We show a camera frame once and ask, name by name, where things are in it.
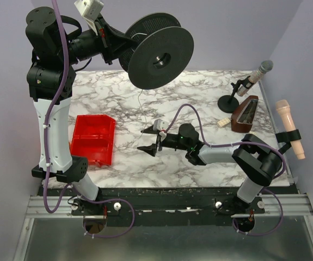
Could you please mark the grey silver microphone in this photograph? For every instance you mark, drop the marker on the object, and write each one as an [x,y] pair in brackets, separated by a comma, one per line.
[254,76]

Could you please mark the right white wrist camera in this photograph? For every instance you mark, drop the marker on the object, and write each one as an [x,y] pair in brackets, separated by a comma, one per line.
[160,127]

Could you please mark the black round microphone stand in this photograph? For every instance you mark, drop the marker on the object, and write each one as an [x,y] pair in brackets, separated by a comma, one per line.
[228,103]

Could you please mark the pink beige microphone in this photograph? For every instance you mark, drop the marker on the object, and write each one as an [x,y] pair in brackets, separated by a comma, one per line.
[283,109]

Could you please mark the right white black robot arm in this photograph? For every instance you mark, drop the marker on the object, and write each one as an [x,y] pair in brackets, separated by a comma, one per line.
[252,155]

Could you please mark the red plastic bin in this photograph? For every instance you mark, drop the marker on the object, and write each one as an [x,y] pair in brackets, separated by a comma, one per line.
[93,138]

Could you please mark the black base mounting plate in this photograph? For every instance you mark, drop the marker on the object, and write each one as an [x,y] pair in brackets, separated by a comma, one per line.
[154,207]

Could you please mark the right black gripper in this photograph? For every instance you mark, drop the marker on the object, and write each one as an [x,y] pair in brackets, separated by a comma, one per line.
[159,140]

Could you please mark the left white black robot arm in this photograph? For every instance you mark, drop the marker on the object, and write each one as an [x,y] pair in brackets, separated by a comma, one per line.
[58,43]

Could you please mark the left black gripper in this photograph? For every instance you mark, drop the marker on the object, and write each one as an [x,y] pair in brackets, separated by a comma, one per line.
[106,45]

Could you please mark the black filament spool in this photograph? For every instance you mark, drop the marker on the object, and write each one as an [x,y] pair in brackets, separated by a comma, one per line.
[163,51]

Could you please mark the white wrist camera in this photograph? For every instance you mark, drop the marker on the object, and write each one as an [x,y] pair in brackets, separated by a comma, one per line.
[160,127]
[89,11]

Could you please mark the white flat toy brick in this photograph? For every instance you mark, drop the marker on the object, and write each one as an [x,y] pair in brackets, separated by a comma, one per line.
[223,122]

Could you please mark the brown wooden metronome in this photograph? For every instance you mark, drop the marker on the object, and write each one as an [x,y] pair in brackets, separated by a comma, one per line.
[243,116]

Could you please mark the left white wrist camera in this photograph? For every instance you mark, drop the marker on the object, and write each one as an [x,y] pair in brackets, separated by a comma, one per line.
[89,11]

